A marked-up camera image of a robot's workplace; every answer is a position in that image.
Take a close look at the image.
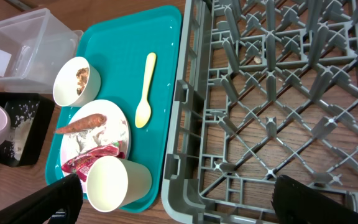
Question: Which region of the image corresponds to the brown food scrap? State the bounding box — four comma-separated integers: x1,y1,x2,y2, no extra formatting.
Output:
76,67,90,95

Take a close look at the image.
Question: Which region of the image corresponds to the spilled white rice pile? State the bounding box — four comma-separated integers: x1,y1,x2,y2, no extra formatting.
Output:
6,100,39,161

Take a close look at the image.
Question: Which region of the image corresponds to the orange carrot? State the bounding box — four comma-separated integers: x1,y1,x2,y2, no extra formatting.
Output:
55,113,107,134

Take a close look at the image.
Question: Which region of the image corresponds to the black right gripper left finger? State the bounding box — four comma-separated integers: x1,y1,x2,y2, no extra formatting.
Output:
0,174,83,224

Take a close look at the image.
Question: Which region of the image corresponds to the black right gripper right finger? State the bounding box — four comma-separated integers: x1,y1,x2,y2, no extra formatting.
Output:
272,175,358,224

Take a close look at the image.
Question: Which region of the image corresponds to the crumpled white napkin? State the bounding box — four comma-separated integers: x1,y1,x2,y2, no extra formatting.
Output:
67,126,130,154

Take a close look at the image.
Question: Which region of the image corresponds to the pink plate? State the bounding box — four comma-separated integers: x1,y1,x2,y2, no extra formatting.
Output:
59,99,132,194

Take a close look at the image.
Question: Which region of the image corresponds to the red snack wrapper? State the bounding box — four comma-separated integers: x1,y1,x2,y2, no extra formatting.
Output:
61,142,126,182

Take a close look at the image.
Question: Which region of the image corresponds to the white cup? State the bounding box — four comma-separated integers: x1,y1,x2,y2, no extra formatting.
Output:
86,156,152,213

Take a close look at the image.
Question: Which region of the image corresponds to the teal serving tray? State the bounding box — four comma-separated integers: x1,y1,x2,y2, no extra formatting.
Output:
44,4,183,213

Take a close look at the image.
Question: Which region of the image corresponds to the yellow plastic spoon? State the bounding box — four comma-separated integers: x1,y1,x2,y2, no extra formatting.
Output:
135,52,157,128

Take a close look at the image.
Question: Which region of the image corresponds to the white bowl with food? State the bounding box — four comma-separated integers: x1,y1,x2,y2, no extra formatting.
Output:
53,57,101,107

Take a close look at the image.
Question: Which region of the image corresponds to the black waste tray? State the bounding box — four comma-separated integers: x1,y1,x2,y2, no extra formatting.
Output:
0,92,55,167

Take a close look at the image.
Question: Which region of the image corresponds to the clear plastic bin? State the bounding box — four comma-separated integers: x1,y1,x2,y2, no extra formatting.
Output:
0,8,83,93

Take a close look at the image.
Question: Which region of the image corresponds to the grey dishwasher rack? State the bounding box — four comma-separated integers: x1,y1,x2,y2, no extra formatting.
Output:
161,0,358,223

